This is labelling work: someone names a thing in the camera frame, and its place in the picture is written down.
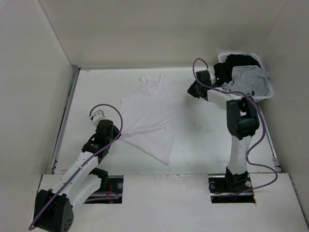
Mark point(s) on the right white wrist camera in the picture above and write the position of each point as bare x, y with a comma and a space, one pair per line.
212, 77

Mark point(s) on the white tank top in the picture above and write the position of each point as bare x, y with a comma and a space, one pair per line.
149, 118

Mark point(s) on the white plastic laundry basket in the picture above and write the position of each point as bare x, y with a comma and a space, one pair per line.
270, 92

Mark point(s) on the grey tank top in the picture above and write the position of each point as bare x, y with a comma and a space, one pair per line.
250, 79

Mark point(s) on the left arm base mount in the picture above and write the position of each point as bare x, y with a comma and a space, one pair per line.
111, 187

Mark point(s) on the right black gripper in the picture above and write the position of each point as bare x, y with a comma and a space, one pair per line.
190, 91

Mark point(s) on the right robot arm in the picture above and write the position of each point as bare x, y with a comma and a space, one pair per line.
242, 123

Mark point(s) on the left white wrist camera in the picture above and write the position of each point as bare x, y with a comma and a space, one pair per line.
97, 117

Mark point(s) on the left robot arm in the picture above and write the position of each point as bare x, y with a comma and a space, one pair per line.
55, 207

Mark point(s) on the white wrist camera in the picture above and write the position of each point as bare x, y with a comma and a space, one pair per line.
212, 77
97, 117

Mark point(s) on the black tank top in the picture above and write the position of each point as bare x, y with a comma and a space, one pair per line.
223, 71

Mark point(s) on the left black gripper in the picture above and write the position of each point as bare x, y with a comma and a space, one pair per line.
116, 134

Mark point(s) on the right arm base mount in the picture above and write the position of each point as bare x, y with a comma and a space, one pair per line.
221, 193

